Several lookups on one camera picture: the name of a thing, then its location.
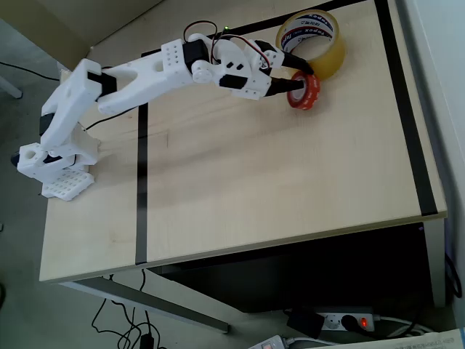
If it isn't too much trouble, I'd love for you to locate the thick black cable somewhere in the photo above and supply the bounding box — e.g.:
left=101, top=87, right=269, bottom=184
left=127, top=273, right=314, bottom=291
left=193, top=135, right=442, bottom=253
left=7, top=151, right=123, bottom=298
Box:
left=445, top=254, right=460, bottom=296

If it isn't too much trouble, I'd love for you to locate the grey metal table leg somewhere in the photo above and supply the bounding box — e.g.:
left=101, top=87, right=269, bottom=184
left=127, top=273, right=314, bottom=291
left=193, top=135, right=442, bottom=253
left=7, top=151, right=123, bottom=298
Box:
left=422, top=220, right=447, bottom=309

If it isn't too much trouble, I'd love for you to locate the red tape roll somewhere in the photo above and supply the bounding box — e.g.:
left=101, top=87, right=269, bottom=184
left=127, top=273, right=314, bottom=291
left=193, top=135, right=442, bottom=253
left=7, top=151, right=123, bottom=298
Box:
left=286, top=70, right=322, bottom=111

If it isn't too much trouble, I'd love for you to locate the red white servo wire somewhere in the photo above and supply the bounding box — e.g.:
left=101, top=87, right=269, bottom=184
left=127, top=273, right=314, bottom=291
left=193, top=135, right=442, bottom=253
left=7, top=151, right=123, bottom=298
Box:
left=183, top=20, right=272, bottom=70

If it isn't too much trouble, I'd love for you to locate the long black tape strip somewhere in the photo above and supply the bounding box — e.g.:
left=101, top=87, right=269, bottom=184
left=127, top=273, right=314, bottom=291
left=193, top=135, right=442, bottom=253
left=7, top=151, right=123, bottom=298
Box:
left=373, top=0, right=440, bottom=217
left=140, top=0, right=379, bottom=59
left=134, top=52, right=150, bottom=265

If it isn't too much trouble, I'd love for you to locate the black round plug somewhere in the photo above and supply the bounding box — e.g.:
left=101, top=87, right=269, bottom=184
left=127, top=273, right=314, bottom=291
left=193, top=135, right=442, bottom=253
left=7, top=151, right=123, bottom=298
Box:
left=340, top=314, right=359, bottom=332

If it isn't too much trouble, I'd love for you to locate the white furniture leg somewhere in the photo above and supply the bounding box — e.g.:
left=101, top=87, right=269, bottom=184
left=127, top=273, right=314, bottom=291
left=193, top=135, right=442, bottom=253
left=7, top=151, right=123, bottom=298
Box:
left=0, top=74, right=23, bottom=100

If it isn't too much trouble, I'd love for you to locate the tan cardboard panel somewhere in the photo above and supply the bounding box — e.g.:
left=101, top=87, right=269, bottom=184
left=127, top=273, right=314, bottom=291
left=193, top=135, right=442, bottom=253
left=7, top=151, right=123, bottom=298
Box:
left=0, top=0, right=164, bottom=73

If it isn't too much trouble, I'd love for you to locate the small white power strip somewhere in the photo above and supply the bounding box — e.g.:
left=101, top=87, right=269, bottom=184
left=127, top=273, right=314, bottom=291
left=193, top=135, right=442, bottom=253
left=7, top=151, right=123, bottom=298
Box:
left=248, top=334, right=288, bottom=349

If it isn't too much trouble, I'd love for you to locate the printed paper sheet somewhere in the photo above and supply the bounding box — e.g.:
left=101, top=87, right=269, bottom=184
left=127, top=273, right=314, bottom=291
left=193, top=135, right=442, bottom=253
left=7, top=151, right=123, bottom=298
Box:
left=315, top=326, right=465, bottom=349

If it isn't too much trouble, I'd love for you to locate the white power strip red switch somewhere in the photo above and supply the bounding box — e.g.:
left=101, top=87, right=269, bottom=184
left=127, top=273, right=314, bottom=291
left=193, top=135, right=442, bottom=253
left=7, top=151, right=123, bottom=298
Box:
left=314, top=307, right=381, bottom=332

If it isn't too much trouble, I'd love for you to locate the yellow tape roll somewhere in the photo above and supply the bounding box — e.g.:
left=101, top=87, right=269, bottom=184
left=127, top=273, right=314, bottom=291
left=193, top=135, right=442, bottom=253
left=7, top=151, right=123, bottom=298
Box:
left=275, top=9, right=347, bottom=80

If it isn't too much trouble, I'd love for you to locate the thin black cable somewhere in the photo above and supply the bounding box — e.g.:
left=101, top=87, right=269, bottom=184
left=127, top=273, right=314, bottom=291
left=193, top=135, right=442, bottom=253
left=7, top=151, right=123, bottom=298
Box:
left=0, top=60, right=62, bottom=83
left=90, top=268, right=163, bottom=349

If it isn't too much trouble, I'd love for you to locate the black power adapter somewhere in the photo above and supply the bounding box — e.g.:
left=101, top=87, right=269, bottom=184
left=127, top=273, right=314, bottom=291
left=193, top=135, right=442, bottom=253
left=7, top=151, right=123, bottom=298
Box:
left=286, top=308, right=326, bottom=341

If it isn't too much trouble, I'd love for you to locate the grey metal table foot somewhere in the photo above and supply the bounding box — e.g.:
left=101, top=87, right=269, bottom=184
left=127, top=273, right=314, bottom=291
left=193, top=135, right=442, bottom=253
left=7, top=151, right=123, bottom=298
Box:
left=60, top=278, right=230, bottom=334

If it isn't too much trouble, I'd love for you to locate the white power cable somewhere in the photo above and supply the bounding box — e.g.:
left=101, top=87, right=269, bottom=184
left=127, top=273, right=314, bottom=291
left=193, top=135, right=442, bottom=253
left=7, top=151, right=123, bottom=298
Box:
left=284, top=336, right=339, bottom=346
left=377, top=315, right=435, bottom=337

